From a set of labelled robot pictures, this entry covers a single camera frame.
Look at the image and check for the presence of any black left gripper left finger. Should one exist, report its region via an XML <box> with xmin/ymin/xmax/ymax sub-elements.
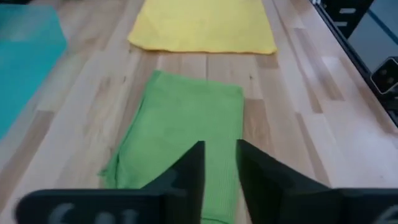
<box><xmin>14</xmin><ymin>140</ymin><xmax>206</xmax><ymax>224</ymax></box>

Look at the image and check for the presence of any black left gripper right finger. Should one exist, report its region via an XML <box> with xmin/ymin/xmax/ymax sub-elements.
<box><xmin>236</xmin><ymin>139</ymin><xmax>398</xmax><ymax>224</ymax></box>

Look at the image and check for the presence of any green microfiber towel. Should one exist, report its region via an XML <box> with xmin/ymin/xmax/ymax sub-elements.
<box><xmin>98</xmin><ymin>70</ymin><xmax>245</xmax><ymax>224</ymax></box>

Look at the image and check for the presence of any yellow microfiber towel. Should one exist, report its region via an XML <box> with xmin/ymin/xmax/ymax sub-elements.
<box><xmin>127</xmin><ymin>0</ymin><xmax>278</xmax><ymax>55</ymax></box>

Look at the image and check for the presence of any teal plastic basket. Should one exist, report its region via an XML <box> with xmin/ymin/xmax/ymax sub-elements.
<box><xmin>0</xmin><ymin>4</ymin><xmax>68</xmax><ymax>141</ymax></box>

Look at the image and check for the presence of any black aluminium table frame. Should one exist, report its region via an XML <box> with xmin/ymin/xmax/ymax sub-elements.
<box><xmin>310</xmin><ymin>0</ymin><xmax>398</xmax><ymax>128</ymax></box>

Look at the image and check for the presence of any small black table camera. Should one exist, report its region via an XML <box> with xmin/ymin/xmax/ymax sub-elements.
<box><xmin>369</xmin><ymin>57</ymin><xmax>398</xmax><ymax>95</ymax></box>

